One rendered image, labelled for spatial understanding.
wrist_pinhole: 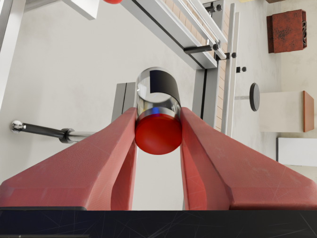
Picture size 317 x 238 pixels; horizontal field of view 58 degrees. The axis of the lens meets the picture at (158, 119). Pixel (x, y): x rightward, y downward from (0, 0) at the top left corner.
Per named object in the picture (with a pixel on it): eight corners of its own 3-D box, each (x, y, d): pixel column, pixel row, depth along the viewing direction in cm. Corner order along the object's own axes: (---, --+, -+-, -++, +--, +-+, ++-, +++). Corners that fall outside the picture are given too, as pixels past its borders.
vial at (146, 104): (131, 97, 16) (127, 148, 12) (140, 61, 15) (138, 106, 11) (169, 104, 16) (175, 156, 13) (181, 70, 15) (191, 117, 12)
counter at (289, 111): (279, 129, 758) (314, 129, 715) (258, 131, 558) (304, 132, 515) (279, 100, 759) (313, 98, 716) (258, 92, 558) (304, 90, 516)
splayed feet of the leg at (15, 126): (11, 117, 135) (29, 116, 128) (87, 136, 176) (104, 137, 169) (7, 133, 133) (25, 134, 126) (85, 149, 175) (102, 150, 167)
